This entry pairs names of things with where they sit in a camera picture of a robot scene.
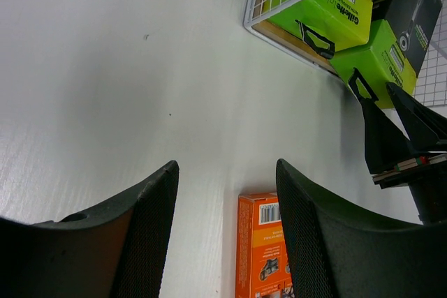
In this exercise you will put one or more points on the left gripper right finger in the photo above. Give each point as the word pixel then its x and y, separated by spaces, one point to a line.
pixel 336 248

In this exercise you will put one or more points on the white wire shelf rack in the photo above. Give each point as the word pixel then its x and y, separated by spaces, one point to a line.
pixel 430 89

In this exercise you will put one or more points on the black green razor box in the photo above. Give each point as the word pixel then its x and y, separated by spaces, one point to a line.
pixel 399 37
pixel 327 26

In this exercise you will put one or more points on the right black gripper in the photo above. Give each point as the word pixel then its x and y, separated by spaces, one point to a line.
pixel 388 152

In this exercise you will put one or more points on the orange razor box centre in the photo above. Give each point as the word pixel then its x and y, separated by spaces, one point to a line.
pixel 262 268

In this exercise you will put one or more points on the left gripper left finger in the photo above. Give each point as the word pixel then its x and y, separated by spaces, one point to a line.
pixel 116 248

